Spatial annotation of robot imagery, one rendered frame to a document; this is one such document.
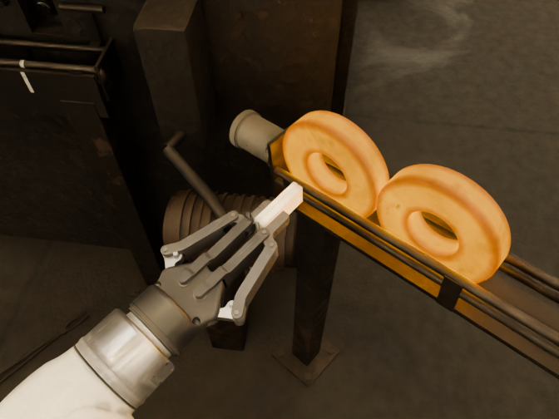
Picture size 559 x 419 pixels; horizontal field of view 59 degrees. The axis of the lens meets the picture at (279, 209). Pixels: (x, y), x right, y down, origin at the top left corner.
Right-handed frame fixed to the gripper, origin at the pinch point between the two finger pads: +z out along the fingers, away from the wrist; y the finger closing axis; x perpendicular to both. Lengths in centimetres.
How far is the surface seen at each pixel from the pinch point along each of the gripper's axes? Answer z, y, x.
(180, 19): 10.7, -27.6, 7.7
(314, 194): 6.4, 0.2, -3.9
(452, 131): 96, -14, -80
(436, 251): 8.9, 16.8, -2.9
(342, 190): 9.2, 2.6, -3.8
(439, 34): 141, -46, -84
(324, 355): 7, 4, -71
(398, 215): 8.6, 11.1, -0.4
